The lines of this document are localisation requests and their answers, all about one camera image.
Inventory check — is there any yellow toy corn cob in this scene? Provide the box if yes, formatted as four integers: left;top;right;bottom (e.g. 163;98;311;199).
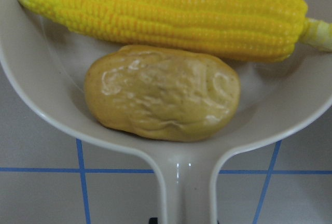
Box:
18;0;331;62

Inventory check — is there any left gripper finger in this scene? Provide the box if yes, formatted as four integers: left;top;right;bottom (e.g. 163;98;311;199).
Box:
148;217;158;224

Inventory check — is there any toy brown potato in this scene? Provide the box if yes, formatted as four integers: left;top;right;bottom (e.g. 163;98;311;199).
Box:
84;46;241;142

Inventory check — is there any beige plastic dustpan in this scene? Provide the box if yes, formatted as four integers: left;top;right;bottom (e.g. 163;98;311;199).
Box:
1;0;331;223

